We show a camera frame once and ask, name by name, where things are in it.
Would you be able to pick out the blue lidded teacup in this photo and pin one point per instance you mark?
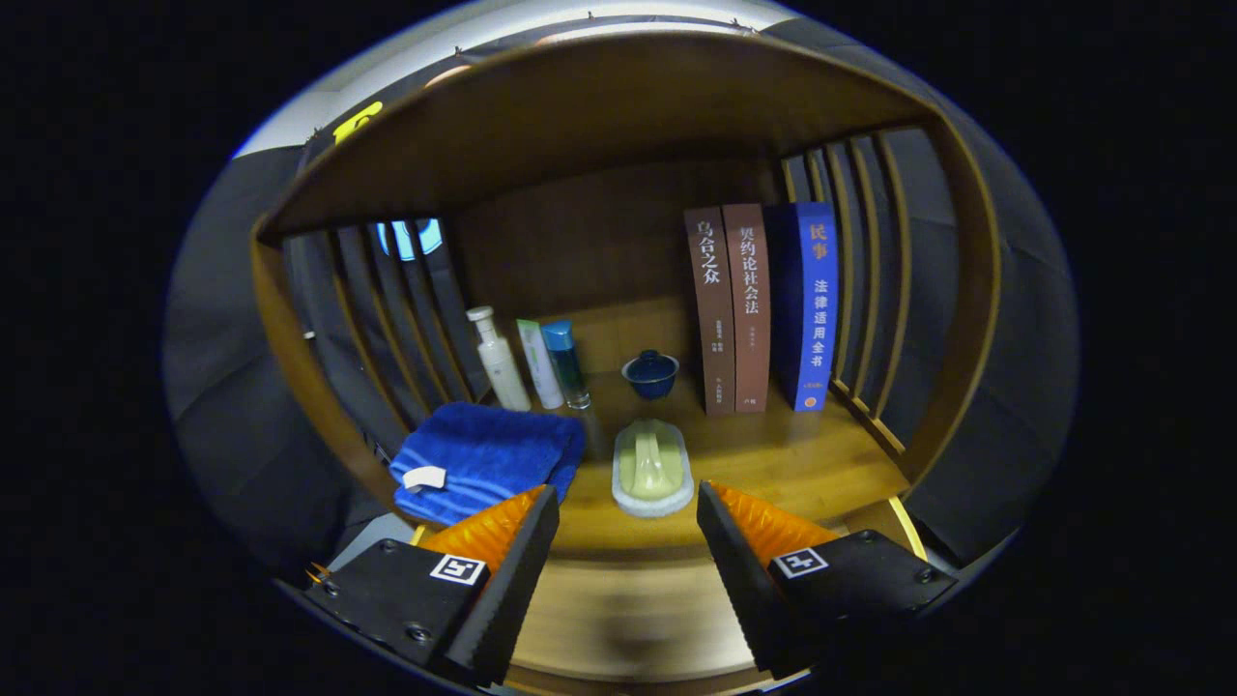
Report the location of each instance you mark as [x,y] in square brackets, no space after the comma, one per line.
[650,379]

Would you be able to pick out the reddish brown book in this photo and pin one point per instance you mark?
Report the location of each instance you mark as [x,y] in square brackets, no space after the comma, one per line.
[750,319]

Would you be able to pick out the wooden countertop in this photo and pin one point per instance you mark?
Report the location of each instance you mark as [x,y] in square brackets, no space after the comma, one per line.
[773,454]

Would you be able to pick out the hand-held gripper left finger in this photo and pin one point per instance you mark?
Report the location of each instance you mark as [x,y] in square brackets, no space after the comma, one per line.
[512,590]

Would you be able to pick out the white pump bottle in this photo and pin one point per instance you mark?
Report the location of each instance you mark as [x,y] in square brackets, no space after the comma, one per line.
[503,367]

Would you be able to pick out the dark brown book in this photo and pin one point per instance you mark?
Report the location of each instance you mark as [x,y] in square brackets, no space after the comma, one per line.
[713,319]

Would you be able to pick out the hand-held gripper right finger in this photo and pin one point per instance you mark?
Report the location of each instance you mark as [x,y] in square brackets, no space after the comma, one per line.
[749,580]

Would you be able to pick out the folded blue towel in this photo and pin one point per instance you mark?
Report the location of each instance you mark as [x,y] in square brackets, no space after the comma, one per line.
[483,459]

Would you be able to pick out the wooden cabinet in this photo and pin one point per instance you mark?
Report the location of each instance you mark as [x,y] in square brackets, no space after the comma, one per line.
[599,106]

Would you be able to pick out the white and green tube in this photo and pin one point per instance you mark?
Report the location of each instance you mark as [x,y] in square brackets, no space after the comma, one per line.
[541,367]

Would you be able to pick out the teal bottle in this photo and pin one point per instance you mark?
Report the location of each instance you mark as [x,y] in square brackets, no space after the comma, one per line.
[567,367]

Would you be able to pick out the blue book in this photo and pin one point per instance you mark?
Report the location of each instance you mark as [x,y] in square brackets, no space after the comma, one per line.
[812,309]

